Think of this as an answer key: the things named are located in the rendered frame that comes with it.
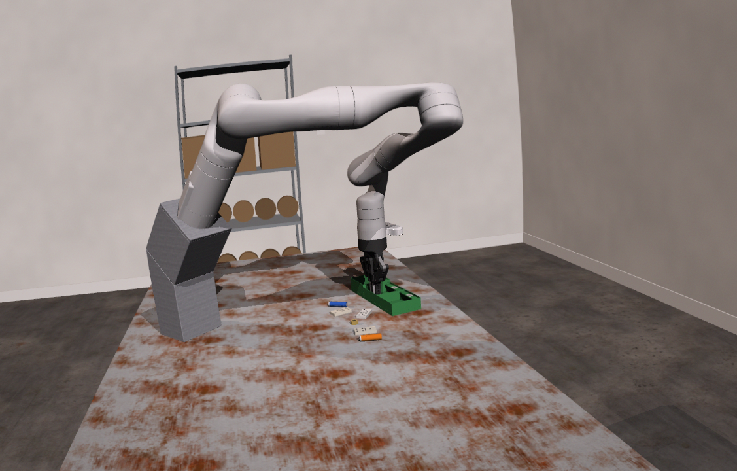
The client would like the cream domino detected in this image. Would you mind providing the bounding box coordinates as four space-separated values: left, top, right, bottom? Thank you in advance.
330 307 352 317
354 326 377 335

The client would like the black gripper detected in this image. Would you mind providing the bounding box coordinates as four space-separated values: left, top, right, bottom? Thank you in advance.
358 237 389 294

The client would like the green rack of three bins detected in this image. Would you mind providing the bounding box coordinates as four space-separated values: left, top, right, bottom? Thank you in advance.
351 275 421 316

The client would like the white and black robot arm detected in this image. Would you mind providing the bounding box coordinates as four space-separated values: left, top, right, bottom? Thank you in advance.
177 82 464 240

